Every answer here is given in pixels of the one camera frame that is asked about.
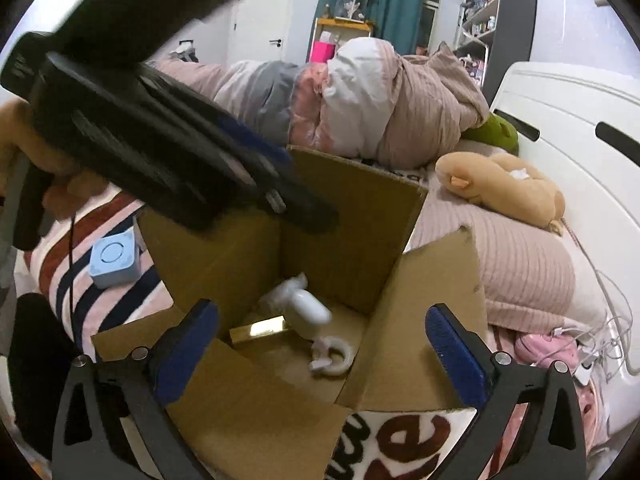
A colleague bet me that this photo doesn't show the glass display case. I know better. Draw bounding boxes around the glass display case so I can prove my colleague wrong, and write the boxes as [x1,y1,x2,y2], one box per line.
[333,0,369,23]

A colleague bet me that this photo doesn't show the gold metallic bar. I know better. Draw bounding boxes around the gold metallic bar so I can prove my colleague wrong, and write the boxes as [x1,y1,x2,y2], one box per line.
[229,315,290,346]

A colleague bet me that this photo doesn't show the pink ribbed bedsheet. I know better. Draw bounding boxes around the pink ribbed bedsheet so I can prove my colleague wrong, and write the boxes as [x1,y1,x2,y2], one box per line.
[408,140,608,334]

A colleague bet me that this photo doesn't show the white headboard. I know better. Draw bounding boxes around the white headboard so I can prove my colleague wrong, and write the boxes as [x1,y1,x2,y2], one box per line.
[491,62,639,428]

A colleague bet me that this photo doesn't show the rolled pink grey duvet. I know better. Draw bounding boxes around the rolled pink grey duvet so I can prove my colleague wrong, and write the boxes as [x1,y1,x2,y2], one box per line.
[154,37,490,170]

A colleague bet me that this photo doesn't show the pink gift bag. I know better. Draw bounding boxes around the pink gift bag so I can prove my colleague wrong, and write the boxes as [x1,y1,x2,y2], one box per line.
[309,41,336,63]

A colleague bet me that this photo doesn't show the black bookshelf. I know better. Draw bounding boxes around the black bookshelf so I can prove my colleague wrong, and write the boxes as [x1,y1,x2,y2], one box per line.
[454,0,537,102]

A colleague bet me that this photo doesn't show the yellow top cabinet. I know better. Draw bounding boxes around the yellow top cabinet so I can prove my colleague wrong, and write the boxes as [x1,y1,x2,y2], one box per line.
[307,18,374,62]

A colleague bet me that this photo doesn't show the tan plush toy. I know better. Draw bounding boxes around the tan plush toy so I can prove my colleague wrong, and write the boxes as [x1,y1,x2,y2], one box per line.
[435,152,565,235]

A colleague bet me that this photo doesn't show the brown cardboard box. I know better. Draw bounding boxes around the brown cardboard box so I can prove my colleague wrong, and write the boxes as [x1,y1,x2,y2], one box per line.
[93,148,487,479]

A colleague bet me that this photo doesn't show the white door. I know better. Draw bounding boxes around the white door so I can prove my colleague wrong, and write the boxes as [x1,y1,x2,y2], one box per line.
[227,0,292,64]

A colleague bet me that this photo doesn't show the white contact lens case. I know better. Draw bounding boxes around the white contact lens case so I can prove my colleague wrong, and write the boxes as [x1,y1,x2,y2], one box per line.
[258,273,332,340]

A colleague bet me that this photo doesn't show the beige ring clip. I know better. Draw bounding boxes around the beige ring clip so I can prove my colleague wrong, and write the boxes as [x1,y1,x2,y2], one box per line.
[308,337,355,377]

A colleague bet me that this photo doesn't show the person's left hand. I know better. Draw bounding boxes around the person's left hand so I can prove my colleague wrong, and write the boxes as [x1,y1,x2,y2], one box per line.
[1,98,108,220]

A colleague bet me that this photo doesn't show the green plush toy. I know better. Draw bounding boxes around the green plush toy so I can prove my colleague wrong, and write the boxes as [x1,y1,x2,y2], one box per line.
[461,114,518,155]

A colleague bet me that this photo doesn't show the white charging cables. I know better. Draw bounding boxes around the white charging cables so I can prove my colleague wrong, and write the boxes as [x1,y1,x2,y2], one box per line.
[549,219,640,386]

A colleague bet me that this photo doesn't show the blue square speaker box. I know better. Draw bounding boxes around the blue square speaker box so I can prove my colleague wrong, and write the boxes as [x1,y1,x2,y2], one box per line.
[88,229,141,289]

